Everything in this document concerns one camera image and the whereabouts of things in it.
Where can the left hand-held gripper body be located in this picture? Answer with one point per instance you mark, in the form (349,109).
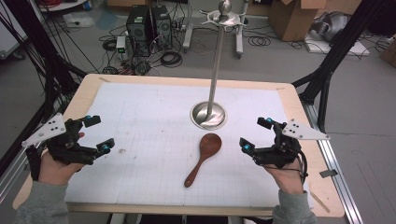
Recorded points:
(59,146)

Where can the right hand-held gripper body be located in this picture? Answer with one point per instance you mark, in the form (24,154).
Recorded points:
(281,152)

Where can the brown wooden spoon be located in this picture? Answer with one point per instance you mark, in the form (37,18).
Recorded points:
(211,144)

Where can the steel utensil stand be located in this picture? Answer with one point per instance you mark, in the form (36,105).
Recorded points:
(214,81)

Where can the person's left hand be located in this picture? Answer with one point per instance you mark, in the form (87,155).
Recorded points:
(56,172)

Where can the person's right hand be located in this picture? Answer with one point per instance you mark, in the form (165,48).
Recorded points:
(286,179)

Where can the white grid mat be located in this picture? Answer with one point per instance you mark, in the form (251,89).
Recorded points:
(149,140)

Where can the black clip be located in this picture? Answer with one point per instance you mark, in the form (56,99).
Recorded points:
(328,173)

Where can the small white device green display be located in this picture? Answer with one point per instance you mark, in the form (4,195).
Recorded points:
(121,46)

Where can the grey metal stand legs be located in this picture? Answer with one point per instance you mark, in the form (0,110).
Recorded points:
(239,40)

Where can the black computer tower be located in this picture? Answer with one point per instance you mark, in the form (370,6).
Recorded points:
(138,29)
(162,28)

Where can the large cardboard box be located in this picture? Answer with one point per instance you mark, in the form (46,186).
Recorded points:
(292,20)

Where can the white flat board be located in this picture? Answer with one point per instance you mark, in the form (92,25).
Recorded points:
(342,48)

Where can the grey rounded appliance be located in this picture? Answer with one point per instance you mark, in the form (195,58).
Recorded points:
(331,26)

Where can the white round table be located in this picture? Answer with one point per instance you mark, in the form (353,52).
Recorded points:
(62,4)

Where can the small cardboard box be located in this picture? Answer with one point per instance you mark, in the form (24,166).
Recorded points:
(389,53)

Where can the aluminium rail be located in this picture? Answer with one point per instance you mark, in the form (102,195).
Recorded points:
(12,177)
(339,180)

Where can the black metal frame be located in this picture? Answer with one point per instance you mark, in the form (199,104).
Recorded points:
(46,62)
(336,53)

